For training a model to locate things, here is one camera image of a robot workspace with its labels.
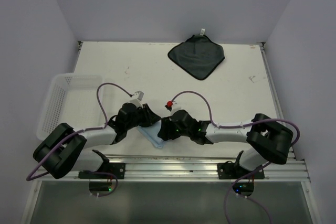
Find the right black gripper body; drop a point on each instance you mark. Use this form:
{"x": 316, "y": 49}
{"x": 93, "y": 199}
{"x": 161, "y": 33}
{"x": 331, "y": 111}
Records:
{"x": 171, "y": 131}

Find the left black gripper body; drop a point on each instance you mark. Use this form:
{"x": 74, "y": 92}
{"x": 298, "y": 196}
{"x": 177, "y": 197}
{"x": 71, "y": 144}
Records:
{"x": 142, "y": 117}

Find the light blue towel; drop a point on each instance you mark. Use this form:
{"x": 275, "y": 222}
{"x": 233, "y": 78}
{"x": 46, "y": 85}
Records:
{"x": 151, "y": 134}

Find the dark grey towel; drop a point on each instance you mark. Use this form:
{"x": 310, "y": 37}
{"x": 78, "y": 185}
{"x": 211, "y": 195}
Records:
{"x": 198, "y": 56}

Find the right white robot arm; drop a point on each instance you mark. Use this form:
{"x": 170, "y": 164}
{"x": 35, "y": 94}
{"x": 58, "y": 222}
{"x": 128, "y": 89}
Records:
{"x": 270, "y": 141}

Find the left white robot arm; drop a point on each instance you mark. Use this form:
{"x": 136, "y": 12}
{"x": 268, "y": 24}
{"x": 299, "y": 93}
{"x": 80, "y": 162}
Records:
{"x": 61, "y": 150}

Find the white plastic basket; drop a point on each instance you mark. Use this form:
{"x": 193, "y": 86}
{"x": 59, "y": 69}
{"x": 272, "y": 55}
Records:
{"x": 71, "y": 99}

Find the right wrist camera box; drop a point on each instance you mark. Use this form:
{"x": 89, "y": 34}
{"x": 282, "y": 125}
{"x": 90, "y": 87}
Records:
{"x": 172, "y": 106}

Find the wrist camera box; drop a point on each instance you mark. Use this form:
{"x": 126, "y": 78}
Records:
{"x": 136, "y": 99}
{"x": 172, "y": 106}

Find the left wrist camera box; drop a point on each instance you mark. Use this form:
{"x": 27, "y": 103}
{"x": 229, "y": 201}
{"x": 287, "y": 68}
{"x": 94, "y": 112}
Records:
{"x": 136, "y": 99}

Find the aluminium mounting rail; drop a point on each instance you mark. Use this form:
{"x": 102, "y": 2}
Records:
{"x": 192, "y": 169}

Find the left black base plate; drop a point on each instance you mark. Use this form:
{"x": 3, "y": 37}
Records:
{"x": 106, "y": 171}

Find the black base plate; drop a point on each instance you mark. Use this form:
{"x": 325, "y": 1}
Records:
{"x": 106, "y": 171}
{"x": 230, "y": 170}

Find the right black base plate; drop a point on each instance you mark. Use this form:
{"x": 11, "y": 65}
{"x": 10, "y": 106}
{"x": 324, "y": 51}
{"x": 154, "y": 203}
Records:
{"x": 230, "y": 170}

